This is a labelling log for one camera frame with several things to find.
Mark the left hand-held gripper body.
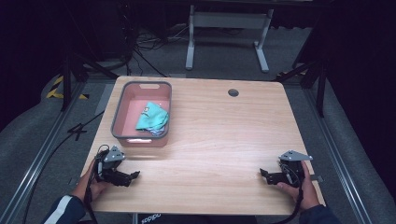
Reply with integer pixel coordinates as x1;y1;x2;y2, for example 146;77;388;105
94;145;127;187

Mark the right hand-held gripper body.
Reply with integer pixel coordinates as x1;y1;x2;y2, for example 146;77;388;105
268;149;314;189

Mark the person's left hand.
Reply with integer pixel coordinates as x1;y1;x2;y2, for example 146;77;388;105
72;159;111;203

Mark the person's right hand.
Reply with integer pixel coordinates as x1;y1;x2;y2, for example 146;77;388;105
276;161;321;213

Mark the black tape cross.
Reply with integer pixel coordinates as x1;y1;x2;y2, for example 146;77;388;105
66;122;89;142

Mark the blue patterned cloth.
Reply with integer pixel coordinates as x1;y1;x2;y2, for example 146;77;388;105
145;124;166;137

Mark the teal cloth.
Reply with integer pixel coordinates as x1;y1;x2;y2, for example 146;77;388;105
134;101;170;132

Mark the pink basket with grey rim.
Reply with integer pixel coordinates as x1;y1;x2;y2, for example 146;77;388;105
110;80;173;148

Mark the black tripod stand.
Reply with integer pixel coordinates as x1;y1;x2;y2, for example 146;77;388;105
60;31;120;112
273;55;329;119

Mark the yellow and black floor tape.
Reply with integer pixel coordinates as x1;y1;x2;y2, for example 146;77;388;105
46;75;91;101

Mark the left hand-held gripper cable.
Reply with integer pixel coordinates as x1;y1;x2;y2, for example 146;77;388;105
83;144;110;224

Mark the hand-held gripper cable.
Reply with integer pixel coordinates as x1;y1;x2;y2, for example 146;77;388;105
274;162;305;224
83;144;110;224

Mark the right hand-held gripper cable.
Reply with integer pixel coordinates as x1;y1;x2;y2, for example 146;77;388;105
274;162;305;224

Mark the aluminium floor rail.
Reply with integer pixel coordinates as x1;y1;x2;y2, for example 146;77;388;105
0;81;89;224
302;88;373;224

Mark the black floor cable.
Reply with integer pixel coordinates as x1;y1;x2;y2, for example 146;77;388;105
21;110;106;224

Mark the bundle of floor cables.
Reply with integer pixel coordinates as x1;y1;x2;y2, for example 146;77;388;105
124;18;190;78

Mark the white desk frame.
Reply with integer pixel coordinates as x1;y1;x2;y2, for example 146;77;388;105
185;4;276;75

